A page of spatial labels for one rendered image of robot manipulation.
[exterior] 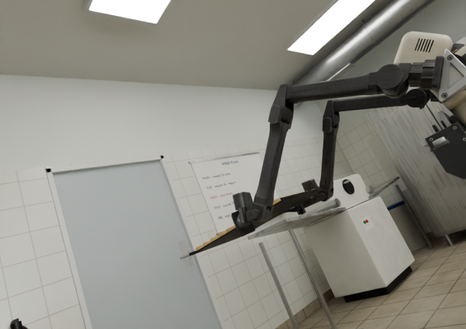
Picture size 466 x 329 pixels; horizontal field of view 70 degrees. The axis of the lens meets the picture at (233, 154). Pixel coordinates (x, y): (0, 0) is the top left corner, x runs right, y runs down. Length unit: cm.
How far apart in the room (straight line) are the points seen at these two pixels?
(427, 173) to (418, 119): 66
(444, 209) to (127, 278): 359
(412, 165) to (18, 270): 419
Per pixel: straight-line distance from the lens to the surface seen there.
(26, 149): 315
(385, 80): 112
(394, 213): 532
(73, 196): 307
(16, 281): 280
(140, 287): 304
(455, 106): 126
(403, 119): 470
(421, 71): 112
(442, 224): 476
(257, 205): 123
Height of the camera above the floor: 88
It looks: 16 degrees up
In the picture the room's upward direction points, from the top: 23 degrees counter-clockwise
